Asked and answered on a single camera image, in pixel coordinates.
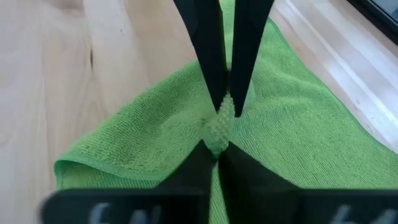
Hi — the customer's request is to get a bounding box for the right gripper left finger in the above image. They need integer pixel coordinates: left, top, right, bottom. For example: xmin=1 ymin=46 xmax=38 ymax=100
xmin=39 ymin=139 xmax=218 ymax=224

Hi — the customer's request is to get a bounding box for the black aluminium table frame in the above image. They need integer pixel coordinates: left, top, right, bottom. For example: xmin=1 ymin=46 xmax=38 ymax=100
xmin=269 ymin=0 xmax=398 ymax=155

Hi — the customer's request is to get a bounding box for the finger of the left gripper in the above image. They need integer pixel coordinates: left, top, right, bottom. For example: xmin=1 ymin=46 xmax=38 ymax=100
xmin=172 ymin=0 xmax=230 ymax=113
xmin=229 ymin=0 xmax=275 ymax=118

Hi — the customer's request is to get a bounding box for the green microfiber towel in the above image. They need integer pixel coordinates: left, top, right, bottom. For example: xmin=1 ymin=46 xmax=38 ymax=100
xmin=53 ymin=0 xmax=398 ymax=224

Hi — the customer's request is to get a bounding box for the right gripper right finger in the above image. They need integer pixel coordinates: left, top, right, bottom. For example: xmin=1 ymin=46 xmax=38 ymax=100
xmin=218 ymin=142 xmax=398 ymax=224

